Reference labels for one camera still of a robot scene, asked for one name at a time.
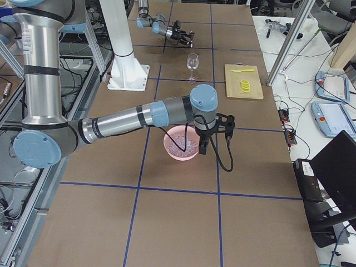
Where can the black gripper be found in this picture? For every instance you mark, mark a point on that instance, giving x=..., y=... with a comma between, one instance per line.
x=202, y=134
x=176, y=34

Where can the steel cocktail jigger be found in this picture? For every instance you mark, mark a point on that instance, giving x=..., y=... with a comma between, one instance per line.
x=191, y=39

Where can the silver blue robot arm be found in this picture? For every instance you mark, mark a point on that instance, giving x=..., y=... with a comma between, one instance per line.
x=47, y=136
x=158, y=26

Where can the clear wine glass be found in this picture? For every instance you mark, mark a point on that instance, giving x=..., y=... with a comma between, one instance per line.
x=192, y=64

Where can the pink bowl of ice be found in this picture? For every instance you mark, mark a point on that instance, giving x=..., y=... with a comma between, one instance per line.
x=181, y=142

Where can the yellow plastic knife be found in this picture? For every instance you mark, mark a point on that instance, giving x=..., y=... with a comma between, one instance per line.
x=243, y=70

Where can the bamboo cutting board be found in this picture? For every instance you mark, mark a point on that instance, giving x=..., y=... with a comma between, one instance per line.
x=232, y=83

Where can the lemon slices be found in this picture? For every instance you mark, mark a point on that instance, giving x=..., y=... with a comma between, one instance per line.
x=245, y=86

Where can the black box with label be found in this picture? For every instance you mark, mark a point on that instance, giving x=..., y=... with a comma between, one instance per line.
x=306, y=180

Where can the near blue teach pendant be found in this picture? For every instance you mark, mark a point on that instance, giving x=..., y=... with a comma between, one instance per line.
x=332, y=118

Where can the blue teach pendant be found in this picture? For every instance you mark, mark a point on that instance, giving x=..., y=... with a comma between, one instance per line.
x=332, y=87
x=332, y=118

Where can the black laptop monitor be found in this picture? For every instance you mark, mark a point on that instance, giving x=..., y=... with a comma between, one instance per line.
x=334, y=167

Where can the far blue teach pendant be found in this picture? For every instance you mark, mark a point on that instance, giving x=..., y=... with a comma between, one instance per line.
x=332, y=87

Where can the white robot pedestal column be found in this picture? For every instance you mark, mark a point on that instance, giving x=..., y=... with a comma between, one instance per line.
x=126, y=73

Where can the aluminium frame post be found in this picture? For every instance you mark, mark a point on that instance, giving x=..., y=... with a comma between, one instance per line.
x=304, y=10

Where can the green handled reach grabber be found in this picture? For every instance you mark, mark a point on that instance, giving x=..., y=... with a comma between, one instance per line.
x=282, y=71

